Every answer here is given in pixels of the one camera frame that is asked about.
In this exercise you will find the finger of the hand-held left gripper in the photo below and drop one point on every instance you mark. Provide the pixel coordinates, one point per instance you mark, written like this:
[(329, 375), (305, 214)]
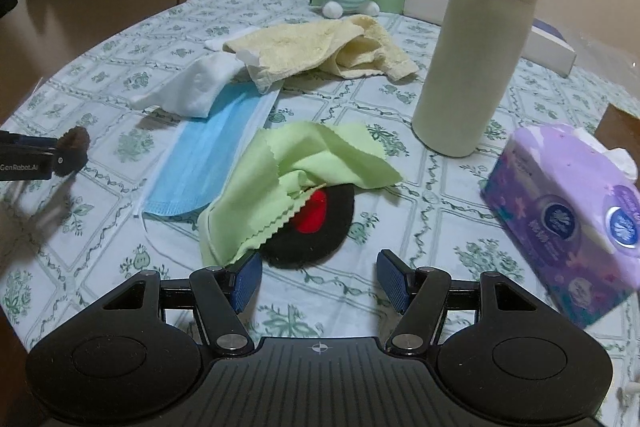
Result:
[(60, 161)]

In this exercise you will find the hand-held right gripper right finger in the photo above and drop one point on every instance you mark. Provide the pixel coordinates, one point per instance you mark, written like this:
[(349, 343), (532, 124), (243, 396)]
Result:
[(393, 285)]

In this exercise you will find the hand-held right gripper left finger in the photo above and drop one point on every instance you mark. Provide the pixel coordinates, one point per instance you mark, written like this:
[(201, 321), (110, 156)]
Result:
[(247, 283)]

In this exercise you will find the brown velvet scrunchie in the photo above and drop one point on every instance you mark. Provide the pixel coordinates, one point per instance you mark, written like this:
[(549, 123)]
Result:
[(77, 141)]

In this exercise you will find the light green cleaning cloth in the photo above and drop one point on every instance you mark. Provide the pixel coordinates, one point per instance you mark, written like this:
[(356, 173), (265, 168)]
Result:
[(300, 147)]

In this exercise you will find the pale yellow towel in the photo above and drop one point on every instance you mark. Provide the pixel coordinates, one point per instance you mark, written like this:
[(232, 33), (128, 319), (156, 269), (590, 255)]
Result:
[(300, 47)]

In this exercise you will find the brown cardboard box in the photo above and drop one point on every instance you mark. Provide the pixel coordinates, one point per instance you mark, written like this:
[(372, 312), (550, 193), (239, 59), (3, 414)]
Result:
[(622, 122)]

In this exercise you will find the black and red plush pad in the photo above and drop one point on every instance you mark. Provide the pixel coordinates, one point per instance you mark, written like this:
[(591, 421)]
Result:
[(325, 227)]

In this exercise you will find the blue face mask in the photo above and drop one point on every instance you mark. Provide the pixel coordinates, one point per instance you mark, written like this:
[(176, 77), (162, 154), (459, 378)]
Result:
[(205, 157)]

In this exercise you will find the white cotton cloth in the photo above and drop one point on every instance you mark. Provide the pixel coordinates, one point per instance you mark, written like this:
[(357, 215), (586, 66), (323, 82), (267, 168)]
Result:
[(195, 82)]

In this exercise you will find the purple tissue pack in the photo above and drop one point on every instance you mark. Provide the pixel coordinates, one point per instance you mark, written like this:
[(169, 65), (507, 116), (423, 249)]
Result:
[(550, 217)]

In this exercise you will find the cream thermos bottle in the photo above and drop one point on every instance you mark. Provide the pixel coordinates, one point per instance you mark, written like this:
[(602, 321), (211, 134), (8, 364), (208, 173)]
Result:
[(470, 57)]

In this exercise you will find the blue and white flat box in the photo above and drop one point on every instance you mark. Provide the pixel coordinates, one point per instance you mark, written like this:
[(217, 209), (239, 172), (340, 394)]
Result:
[(550, 42)]

